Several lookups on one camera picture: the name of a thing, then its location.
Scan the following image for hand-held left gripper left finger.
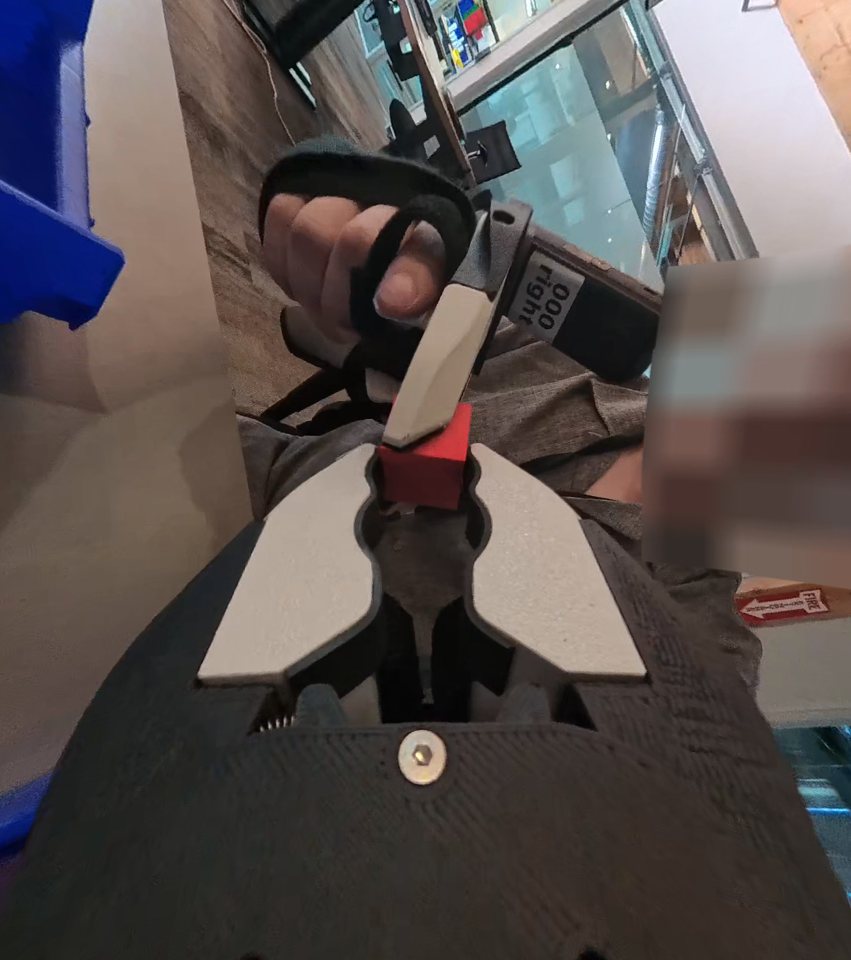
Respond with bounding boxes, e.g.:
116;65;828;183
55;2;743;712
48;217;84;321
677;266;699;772
198;444;384;685

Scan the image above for black monitor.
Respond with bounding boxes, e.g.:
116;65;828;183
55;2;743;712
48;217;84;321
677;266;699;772
469;120;523;183

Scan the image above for red arrow sign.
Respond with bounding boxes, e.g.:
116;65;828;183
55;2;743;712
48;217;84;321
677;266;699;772
734;586;830;627

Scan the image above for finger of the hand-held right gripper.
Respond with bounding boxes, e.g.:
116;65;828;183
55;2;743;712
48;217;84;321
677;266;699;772
382;283;503;451

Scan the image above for red cube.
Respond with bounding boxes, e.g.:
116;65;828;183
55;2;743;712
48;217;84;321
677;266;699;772
376;402;472;511

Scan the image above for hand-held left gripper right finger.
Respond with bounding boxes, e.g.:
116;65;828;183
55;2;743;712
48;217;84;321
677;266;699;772
464;442;649;684

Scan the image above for black office chair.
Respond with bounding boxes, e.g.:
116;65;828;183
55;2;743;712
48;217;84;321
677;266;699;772
384;96;445;162

